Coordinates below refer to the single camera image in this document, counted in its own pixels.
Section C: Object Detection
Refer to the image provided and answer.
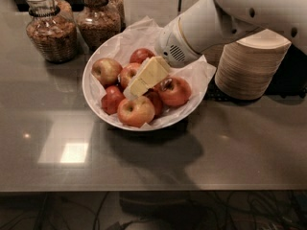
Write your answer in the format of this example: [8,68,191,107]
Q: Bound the paper bowl stack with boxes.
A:
[203,45,224,66]
[215,30,292,101]

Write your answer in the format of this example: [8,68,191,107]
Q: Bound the paper bowl stack back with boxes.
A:
[203,45,224,66]

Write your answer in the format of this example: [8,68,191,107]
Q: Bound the glass granola jar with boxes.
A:
[26,0,77,63]
[76,0,121,51]

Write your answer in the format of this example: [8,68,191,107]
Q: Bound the yellow-red apple left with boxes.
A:
[91,57,123,87]

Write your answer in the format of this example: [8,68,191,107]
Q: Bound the red apple right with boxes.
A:
[155,77,192,106]

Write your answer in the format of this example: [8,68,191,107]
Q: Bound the white paper liner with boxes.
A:
[89,15,217,130]

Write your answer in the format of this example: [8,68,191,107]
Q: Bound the white bowl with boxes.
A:
[82,29,209,132]

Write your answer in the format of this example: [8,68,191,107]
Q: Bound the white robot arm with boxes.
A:
[155,0,307,67]

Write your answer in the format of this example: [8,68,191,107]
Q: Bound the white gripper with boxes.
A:
[124,17,201,100]

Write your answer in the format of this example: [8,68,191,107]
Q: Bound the dark red apple front-left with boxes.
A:
[101,85,125,115]

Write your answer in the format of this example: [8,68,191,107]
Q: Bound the white box left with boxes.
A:
[124,0,178,26]

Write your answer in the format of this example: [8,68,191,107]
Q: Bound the glass granola jar right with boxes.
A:
[76,0,121,51]

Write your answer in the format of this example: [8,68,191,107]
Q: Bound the red apple back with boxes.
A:
[130,48,154,63]

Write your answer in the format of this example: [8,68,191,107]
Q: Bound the yellow-red apple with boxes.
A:
[91,57,123,87]
[117,96,155,127]

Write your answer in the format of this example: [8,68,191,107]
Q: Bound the yellow-red apple front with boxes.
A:
[117,96,155,127]

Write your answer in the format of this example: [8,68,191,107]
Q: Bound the red apple under front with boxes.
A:
[145,91,163,117]

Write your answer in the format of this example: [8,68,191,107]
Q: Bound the red apple with sticker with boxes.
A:
[119,62,140,89]

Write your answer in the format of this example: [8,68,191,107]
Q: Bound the paper bowl stack front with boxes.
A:
[215,30,292,101]

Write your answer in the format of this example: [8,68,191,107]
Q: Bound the glass granola jar left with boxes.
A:
[26,0,77,63]

